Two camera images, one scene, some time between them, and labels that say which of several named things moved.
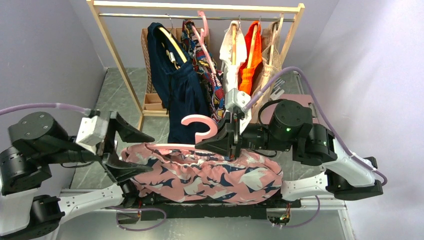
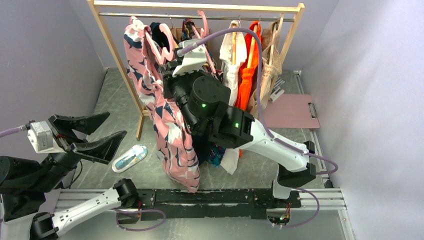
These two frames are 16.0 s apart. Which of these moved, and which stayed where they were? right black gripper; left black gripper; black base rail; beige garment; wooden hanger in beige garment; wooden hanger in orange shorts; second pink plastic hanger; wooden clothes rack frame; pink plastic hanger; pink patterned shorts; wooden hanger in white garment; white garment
Moved: left black gripper; pink patterned shorts; pink plastic hanger; right black gripper
Stayed: wooden hanger in white garment; wooden hanger in beige garment; beige garment; wooden clothes rack frame; black base rail; white garment; wooden hanger in orange shorts; second pink plastic hanger
